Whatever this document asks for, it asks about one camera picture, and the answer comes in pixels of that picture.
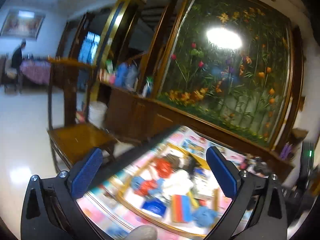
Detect white cloth bag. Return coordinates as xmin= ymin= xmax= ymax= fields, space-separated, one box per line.
xmin=162 ymin=169 xmax=194 ymax=198

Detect blue small cloth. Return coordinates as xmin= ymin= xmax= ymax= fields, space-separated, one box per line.
xmin=130 ymin=176 xmax=164 ymax=196

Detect blue tissue pack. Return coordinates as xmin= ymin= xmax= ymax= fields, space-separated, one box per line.
xmin=141 ymin=198 xmax=167 ymax=217

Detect blue towel cloth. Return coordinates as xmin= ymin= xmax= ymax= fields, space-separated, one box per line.
xmin=192 ymin=206 xmax=217 ymax=228

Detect white plastic bucket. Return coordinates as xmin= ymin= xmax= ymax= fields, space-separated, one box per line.
xmin=88 ymin=101 xmax=107 ymax=128

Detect patterned plastic tablecloth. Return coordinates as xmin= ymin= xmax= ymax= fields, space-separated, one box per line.
xmin=77 ymin=126 xmax=231 ymax=239

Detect wooden chair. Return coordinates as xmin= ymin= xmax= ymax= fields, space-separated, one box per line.
xmin=47 ymin=57 xmax=117 ymax=173

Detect framed wall picture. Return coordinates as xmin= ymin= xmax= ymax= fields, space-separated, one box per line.
xmin=1 ymin=10 xmax=46 ymax=40

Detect yellow cardboard tray box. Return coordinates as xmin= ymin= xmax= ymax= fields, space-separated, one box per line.
xmin=116 ymin=142 xmax=224 ymax=239

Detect grey thermos jug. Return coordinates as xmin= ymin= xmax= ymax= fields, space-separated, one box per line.
xmin=125 ymin=63 xmax=139 ymax=89

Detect background table purple cloth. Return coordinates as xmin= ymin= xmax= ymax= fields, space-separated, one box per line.
xmin=20 ymin=60 xmax=51 ymax=85

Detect seated person in background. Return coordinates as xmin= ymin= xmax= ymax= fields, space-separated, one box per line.
xmin=11 ymin=39 xmax=27 ymax=75

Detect glass flower display cabinet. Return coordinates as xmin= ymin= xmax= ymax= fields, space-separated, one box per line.
xmin=154 ymin=0 xmax=293 ymax=150

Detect blue thermos jug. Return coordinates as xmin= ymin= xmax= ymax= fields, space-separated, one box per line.
xmin=114 ymin=62 xmax=128 ymax=87

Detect black packet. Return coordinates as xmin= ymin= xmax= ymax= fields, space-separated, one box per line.
xmin=184 ymin=155 xmax=201 ymax=175

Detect blue and red striped sponge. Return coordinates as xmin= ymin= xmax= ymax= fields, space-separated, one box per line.
xmin=171 ymin=194 xmax=192 ymax=223

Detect black gadget on table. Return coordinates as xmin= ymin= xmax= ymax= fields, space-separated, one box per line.
xmin=240 ymin=157 xmax=271 ymax=178

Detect purple bottles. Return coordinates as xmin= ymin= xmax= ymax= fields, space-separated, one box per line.
xmin=279 ymin=142 xmax=295 ymax=161

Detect white patterned tissue pack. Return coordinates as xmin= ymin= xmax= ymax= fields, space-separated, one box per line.
xmin=193 ymin=173 xmax=219 ymax=200

